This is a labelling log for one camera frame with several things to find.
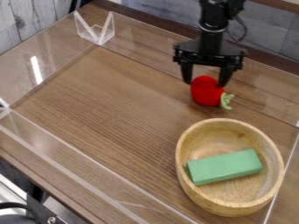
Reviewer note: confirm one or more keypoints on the green rectangular block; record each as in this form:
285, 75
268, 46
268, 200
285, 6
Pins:
222, 167

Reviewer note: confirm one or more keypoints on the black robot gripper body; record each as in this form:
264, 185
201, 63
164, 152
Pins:
209, 50

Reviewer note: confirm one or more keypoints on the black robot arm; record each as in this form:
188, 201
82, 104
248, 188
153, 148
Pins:
216, 12

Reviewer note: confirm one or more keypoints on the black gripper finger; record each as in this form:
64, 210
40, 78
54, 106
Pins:
224, 75
186, 72

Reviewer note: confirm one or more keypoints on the clear acrylic tray enclosure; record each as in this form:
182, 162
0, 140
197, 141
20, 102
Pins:
96, 108

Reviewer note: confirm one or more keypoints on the wooden bowl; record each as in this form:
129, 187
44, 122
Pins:
240, 196

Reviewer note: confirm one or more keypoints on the red knitted strawberry toy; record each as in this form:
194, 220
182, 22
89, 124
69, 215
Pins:
208, 94

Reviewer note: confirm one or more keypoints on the black metal bracket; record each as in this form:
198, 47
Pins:
42, 215

